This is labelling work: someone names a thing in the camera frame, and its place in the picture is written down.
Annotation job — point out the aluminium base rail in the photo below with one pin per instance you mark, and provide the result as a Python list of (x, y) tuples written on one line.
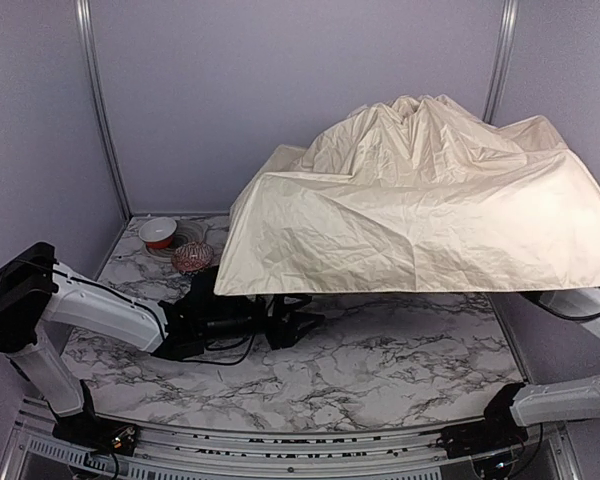
[(172, 452)]

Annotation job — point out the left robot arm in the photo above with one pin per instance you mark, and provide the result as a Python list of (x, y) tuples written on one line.
[(36, 289)]

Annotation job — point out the red patterned bowl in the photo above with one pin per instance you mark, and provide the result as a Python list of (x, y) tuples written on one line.
[(192, 257)]

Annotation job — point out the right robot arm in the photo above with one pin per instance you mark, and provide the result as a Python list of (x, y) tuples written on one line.
[(518, 406)]

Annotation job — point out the right aluminium frame post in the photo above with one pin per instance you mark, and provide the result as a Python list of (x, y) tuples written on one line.
[(503, 52)]

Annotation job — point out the cream and black umbrella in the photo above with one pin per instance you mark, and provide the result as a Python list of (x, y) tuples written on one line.
[(421, 196)]

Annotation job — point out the aluminium frame post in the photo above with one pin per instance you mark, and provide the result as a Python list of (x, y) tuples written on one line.
[(87, 37), (503, 52)]

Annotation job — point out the orange bowl white inside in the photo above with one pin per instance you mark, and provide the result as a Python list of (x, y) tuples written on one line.
[(158, 233)]

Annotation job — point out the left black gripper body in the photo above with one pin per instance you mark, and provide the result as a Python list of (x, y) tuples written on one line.
[(274, 326)]

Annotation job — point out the left aluminium frame post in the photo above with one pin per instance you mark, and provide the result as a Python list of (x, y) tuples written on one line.
[(87, 37)]

